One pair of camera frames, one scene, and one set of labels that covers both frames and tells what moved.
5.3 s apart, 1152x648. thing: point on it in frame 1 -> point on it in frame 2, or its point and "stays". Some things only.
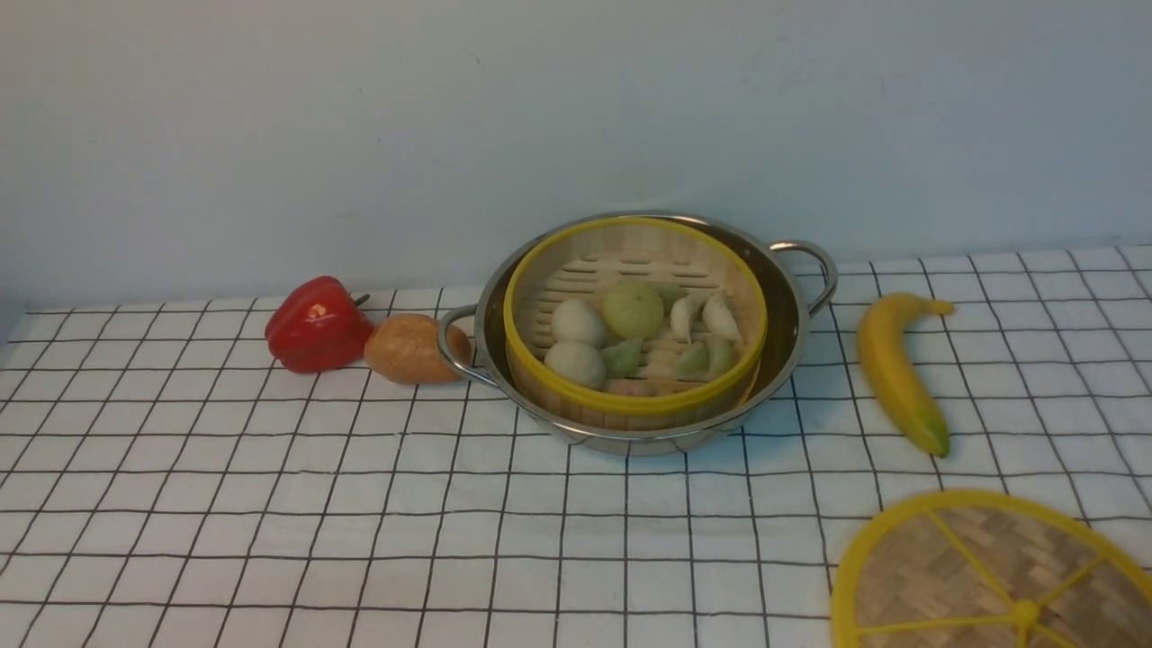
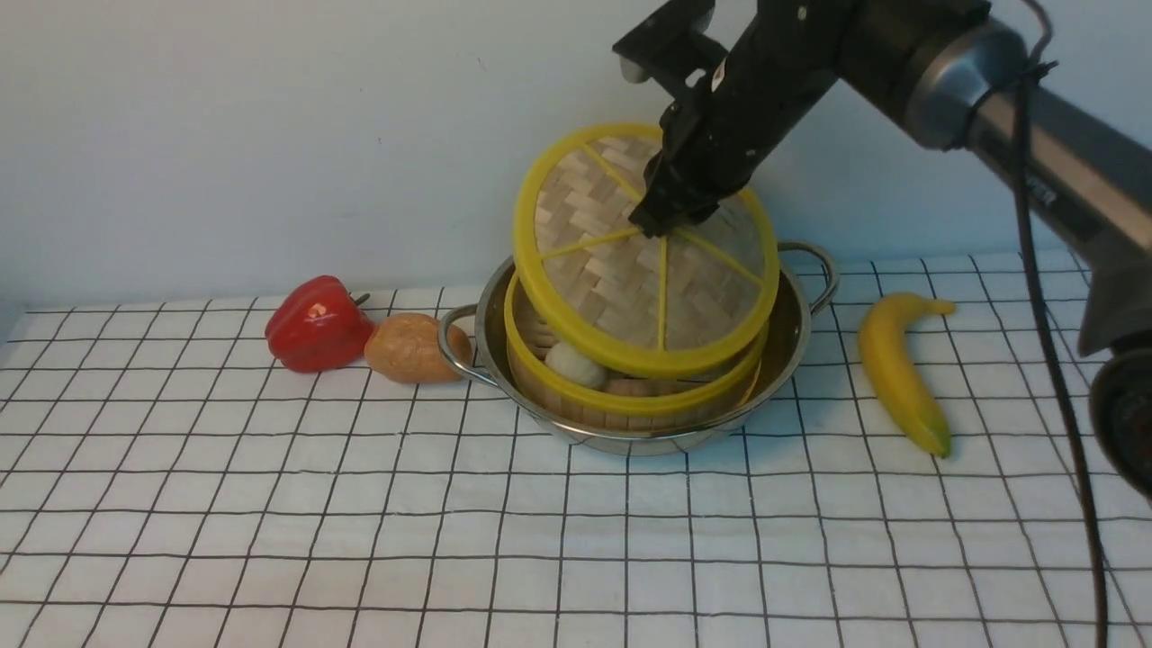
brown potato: (405, 348) stays
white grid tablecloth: (166, 480) stays
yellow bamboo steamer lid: (974, 568) -> (612, 301)
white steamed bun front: (577, 362) stays
